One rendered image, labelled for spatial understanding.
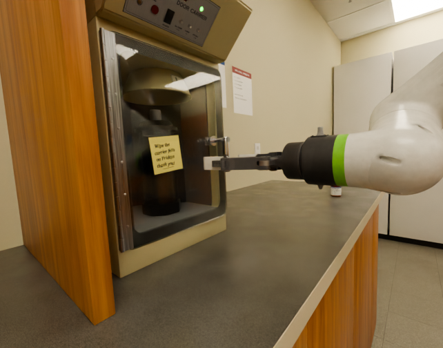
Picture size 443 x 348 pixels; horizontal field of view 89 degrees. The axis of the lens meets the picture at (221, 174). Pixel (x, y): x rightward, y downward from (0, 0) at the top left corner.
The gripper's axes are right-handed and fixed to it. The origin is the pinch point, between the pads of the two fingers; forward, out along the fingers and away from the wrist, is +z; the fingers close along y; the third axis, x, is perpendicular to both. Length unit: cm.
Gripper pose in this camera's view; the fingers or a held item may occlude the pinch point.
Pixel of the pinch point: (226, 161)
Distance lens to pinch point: 57.8
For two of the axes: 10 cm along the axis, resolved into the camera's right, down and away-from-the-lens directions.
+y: -6.4, 1.0, -7.6
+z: -7.6, -0.3, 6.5
